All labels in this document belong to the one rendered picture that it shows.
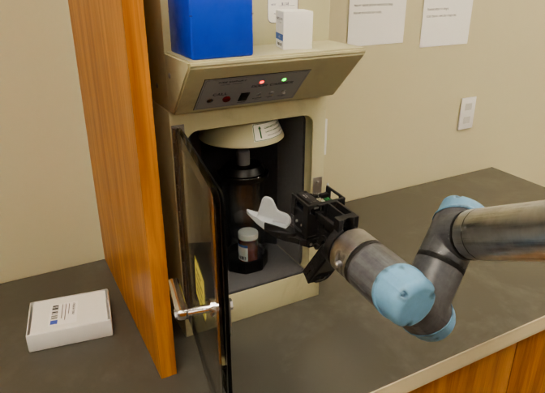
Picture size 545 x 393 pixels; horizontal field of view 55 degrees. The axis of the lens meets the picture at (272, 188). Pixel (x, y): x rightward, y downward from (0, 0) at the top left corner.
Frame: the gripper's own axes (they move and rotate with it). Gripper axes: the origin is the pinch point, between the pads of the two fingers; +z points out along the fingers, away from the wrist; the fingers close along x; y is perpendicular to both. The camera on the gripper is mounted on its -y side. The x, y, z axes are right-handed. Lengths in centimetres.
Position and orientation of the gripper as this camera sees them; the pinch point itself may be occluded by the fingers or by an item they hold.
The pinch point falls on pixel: (283, 205)
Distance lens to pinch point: 96.7
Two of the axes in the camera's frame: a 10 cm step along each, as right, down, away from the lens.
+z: -4.7, -4.0, 7.9
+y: 0.2, -9.0, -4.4
